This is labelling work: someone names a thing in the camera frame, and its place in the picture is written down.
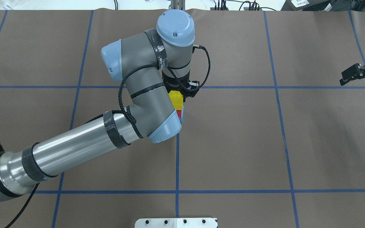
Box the red block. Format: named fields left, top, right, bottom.
left=176, top=110, right=184, bottom=119

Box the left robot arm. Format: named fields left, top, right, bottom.
left=0, top=9, right=201, bottom=202

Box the yellow block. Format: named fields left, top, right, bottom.
left=168, top=90, right=184, bottom=111

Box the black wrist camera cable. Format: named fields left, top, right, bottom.
left=118, top=45, right=211, bottom=124

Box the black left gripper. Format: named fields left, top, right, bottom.
left=163, top=72, right=200, bottom=102

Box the blue block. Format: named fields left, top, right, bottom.
left=177, top=106, right=184, bottom=123

